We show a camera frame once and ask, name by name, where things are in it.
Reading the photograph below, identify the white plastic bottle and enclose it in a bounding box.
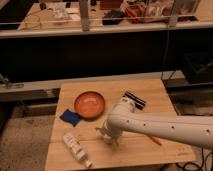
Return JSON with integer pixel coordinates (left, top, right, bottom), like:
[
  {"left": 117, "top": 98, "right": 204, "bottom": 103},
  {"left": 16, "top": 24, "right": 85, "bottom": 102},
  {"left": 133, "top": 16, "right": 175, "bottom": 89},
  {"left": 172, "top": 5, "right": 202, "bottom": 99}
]
[{"left": 63, "top": 133, "right": 92, "bottom": 168}]

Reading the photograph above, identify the grey right vertical post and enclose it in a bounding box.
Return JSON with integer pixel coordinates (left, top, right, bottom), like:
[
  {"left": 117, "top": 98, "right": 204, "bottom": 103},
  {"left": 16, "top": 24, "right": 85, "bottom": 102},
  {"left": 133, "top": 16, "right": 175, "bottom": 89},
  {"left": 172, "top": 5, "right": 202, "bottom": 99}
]
[{"left": 168, "top": 0, "right": 181, "bottom": 27}]

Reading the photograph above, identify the blue cloth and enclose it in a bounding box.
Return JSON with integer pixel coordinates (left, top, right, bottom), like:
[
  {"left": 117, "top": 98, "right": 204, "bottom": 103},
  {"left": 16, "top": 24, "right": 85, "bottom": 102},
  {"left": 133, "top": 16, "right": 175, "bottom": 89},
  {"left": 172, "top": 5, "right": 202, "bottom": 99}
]
[{"left": 60, "top": 109, "right": 81, "bottom": 126}]

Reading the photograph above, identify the orange carrot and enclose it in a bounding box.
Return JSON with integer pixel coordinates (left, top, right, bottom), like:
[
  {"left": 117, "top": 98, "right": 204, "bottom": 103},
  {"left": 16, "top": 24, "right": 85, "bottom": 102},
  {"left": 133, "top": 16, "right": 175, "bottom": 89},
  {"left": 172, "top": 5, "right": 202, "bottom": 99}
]
[{"left": 148, "top": 136, "right": 162, "bottom": 146}]

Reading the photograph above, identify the orange ceramic bowl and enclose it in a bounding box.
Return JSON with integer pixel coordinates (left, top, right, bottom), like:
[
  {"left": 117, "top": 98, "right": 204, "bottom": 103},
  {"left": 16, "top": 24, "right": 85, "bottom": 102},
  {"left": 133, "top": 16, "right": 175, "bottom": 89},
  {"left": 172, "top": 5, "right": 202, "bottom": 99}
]
[{"left": 74, "top": 91, "right": 105, "bottom": 119}]

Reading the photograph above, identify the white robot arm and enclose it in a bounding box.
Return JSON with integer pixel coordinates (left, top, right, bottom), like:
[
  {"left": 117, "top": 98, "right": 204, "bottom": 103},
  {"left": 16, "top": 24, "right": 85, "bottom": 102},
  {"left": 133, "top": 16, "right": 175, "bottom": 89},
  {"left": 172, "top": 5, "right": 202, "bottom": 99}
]
[{"left": 100, "top": 97, "right": 213, "bottom": 149}]

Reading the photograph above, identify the wooden table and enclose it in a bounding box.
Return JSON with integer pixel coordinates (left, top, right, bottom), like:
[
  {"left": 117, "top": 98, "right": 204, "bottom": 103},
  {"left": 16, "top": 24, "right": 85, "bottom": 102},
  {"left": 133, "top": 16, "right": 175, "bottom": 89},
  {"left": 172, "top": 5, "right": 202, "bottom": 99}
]
[{"left": 44, "top": 78, "right": 197, "bottom": 171}]

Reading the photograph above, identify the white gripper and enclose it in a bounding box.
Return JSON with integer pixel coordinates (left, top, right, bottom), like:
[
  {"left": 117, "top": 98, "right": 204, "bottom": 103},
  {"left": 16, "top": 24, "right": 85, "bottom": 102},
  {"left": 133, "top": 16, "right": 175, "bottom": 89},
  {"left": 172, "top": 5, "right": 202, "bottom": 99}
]
[{"left": 100, "top": 121, "right": 121, "bottom": 144}]

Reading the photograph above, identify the black bag on shelf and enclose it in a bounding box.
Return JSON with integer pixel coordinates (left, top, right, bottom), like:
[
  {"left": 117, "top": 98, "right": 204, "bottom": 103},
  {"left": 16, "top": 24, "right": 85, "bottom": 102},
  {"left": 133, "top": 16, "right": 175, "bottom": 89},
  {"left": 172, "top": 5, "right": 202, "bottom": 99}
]
[{"left": 102, "top": 10, "right": 124, "bottom": 25}]

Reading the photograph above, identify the grey vertical post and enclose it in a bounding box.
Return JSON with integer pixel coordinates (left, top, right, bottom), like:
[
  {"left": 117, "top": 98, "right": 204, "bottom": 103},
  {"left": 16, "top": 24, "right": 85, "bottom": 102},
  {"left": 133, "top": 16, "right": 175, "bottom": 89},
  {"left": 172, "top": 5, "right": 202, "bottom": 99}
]
[
  {"left": 79, "top": 0, "right": 90, "bottom": 31},
  {"left": 168, "top": 0, "right": 181, "bottom": 27}
]

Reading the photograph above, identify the black striped rectangular object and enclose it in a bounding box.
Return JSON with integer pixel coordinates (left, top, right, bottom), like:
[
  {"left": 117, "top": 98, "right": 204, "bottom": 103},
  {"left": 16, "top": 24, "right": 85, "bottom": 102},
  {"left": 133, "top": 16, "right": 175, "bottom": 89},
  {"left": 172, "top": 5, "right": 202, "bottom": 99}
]
[{"left": 124, "top": 91, "right": 146, "bottom": 110}]

